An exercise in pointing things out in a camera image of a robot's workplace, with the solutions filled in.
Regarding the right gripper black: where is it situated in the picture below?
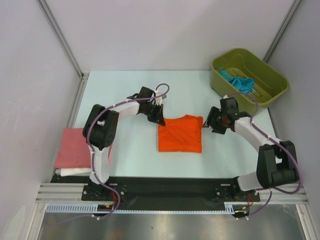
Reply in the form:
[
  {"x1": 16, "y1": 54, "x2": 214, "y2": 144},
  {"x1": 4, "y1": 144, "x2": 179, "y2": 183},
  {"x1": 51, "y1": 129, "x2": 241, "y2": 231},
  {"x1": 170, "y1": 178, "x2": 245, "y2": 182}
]
[{"x1": 202, "y1": 106, "x2": 227, "y2": 135}]

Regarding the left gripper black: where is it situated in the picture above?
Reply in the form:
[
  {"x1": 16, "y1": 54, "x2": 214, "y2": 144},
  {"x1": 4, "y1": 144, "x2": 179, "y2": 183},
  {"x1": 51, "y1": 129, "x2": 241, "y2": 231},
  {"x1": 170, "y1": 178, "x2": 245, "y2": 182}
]
[{"x1": 141, "y1": 102, "x2": 165, "y2": 126}]

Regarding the orange t shirt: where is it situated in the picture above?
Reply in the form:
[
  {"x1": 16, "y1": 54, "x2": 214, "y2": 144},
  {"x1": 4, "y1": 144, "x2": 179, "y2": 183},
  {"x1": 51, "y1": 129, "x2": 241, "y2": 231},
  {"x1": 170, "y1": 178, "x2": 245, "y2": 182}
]
[{"x1": 157, "y1": 115, "x2": 204, "y2": 153}]

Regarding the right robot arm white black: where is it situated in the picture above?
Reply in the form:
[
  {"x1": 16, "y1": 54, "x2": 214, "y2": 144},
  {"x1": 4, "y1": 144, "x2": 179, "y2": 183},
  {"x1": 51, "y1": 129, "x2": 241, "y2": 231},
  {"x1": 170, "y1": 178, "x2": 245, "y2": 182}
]
[{"x1": 203, "y1": 97, "x2": 302, "y2": 201}]

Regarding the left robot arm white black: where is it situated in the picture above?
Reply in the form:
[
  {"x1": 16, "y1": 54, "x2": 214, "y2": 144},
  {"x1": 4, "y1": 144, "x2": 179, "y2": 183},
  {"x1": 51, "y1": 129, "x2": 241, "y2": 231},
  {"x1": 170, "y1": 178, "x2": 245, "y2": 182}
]
[{"x1": 82, "y1": 83, "x2": 170, "y2": 200}]

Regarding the teal t shirt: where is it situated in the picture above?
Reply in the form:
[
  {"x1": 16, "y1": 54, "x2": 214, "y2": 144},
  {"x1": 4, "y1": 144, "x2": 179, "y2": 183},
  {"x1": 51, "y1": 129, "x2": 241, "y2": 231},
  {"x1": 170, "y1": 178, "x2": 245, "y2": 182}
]
[{"x1": 217, "y1": 70, "x2": 255, "y2": 94}]

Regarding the olive green plastic basket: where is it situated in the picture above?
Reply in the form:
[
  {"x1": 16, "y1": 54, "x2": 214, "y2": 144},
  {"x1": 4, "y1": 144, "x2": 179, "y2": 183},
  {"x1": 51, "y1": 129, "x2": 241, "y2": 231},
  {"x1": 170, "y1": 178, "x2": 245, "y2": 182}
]
[{"x1": 210, "y1": 48, "x2": 290, "y2": 114}]

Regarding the folded pink t shirt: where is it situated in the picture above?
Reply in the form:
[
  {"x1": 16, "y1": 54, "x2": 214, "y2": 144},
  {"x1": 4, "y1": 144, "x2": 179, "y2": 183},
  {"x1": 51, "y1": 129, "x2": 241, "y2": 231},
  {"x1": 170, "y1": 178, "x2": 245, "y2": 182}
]
[{"x1": 54, "y1": 127, "x2": 113, "y2": 170}]

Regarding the folded white t shirt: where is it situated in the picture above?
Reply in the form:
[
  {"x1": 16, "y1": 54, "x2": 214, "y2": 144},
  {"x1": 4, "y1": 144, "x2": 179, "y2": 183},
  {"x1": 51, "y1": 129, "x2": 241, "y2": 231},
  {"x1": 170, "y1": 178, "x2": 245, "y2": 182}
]
[{"x1": 60, "y1": 167, "x2": 91, "y2": 177}]

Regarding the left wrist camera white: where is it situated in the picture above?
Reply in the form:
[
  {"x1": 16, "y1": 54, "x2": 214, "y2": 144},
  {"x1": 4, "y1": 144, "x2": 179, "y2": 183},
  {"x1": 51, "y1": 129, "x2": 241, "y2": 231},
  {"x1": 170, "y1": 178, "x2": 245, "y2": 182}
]
[{"x1": 154, "y1": 90, "x2": 167, "y2": 106}]

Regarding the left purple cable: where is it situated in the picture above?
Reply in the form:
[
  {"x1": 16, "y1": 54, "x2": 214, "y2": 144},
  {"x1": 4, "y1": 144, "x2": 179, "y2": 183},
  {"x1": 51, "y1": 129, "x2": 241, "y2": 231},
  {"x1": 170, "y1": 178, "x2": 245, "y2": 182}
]
[{"x1": 56, "y1": 83, "x2": 171, "y2": 225}]

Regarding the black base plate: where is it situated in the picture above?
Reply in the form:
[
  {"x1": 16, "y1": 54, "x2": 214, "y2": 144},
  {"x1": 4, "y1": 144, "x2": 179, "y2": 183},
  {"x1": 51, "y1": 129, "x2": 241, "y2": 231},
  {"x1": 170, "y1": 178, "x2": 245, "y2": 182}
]
[{"x1": 51, "y1": 174, "x2": 263, "y2": 212}]

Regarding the grey slotted cable duct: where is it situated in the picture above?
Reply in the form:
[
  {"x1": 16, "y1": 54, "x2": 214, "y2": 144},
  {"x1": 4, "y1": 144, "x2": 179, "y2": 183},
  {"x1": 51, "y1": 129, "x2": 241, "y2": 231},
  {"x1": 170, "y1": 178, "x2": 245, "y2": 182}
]
[{"x1": 46, "y1": 201, "x2": 251, "y2": 215}]

